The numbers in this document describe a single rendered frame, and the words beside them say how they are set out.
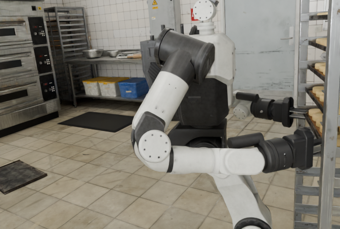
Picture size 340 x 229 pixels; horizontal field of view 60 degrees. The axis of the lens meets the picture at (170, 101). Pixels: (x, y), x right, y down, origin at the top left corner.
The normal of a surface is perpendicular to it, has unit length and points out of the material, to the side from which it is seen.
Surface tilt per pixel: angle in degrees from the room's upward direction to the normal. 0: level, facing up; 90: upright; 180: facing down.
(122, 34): 90
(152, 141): 67
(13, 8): 90
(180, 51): 54
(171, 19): 90
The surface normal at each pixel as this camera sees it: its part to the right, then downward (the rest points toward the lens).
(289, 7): -0.51, 0.25
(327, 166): -0.26, 0.26
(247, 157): 0.22, -0.15
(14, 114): 0.86, 0.06
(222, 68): 0.50, 0.09
